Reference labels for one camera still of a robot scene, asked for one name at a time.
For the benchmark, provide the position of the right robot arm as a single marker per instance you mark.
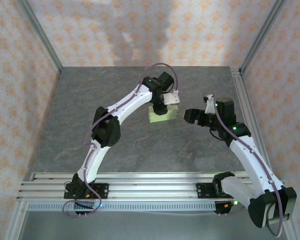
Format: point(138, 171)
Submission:
point(250, 155)

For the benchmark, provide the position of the wide aluminium mounting rail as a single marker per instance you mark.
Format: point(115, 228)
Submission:
point(150, 190)

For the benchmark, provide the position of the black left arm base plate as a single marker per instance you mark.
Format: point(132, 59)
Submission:
point(102, 191)

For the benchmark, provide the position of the aluminium side rail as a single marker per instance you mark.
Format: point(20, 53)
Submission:
point(247, 100)

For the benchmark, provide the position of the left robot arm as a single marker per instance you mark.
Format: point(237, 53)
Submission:
point(92, 160)

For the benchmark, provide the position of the aluminium frame post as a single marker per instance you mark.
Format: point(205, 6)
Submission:
point(261, 35)
point(15, 222)
point(293, 234)
point(41, 35)

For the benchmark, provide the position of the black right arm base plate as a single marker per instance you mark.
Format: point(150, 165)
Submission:
point(202, 191)

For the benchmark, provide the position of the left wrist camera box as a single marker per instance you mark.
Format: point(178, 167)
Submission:
point(172, 98)

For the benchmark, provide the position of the green paper box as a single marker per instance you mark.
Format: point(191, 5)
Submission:
point(152, 117)

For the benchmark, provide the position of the grey metal panel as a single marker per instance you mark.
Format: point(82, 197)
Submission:
point(150, 227)

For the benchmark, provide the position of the slim aluminium extrusion rail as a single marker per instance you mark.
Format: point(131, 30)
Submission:
point(150, 176)

